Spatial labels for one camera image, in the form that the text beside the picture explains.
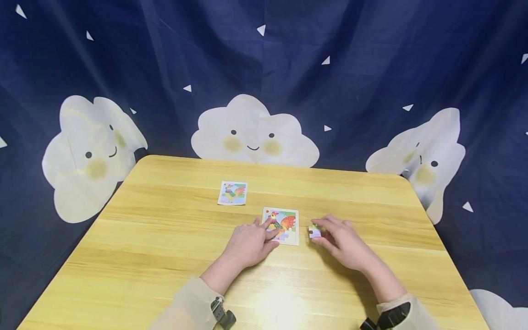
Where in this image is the person's left forearm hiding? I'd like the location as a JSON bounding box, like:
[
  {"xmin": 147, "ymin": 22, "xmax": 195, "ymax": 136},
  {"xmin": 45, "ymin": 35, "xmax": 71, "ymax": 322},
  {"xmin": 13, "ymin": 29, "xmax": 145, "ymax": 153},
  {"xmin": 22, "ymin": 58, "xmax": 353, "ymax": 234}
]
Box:
[{"xmin": 148, "ymin": 255, "xmax": 245, "ymax": 330}]

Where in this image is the person's right hand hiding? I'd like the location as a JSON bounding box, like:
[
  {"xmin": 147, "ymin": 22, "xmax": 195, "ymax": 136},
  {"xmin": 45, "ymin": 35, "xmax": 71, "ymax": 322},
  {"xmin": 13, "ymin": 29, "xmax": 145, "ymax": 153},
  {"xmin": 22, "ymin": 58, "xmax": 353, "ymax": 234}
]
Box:
[{"xmin": 311, "ymin": 214, "xmax": 377, "ymax": 272}]

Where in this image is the black wrist band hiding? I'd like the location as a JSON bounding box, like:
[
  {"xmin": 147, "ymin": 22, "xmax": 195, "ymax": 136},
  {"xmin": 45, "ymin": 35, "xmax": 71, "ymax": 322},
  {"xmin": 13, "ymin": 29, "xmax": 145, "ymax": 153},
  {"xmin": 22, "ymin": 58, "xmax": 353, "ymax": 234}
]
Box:
[
  {"xmin": 360, "ymin": 302, "xmax": 412, "ymax": 330},
  {"xmin": 210, "ymin": 297, "xmax": 237, "ymax": 330}
]

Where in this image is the person's right forearm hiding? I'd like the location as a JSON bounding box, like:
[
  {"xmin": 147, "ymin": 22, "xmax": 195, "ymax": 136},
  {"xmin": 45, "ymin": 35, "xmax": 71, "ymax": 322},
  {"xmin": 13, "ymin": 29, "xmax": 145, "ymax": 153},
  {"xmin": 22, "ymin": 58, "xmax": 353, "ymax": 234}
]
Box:
[{"xmin": 362, "ymin": 255, "xmax": 440, "ymax": 330}]

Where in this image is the person's left hand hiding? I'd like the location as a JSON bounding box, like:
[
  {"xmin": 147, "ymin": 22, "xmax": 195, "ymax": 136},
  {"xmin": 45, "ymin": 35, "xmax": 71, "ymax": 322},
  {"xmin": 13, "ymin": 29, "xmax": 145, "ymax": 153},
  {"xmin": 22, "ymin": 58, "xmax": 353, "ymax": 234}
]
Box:
[{"xmin": 222, "ymin": 216, "xmax": 283, "ymax": 270}]

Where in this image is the square rooster jigsaw puzzle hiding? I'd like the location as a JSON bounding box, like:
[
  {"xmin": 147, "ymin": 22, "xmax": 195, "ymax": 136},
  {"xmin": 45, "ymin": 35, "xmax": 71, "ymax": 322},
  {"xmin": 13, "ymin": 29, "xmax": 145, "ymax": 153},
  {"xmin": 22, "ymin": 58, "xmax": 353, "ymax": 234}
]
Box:
[{"xmin": 261, "ymin": 207, "xmax": 300, "ymax": 246}]

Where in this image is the small rooster picture card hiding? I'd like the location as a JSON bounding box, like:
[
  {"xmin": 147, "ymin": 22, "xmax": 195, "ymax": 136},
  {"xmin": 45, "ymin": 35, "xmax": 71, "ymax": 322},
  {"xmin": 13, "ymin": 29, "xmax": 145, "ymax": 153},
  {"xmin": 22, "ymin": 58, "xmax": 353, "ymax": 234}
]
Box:
[{"xmin": 217, "ymin": 181, "xmax": 248, "ymax": 206}]

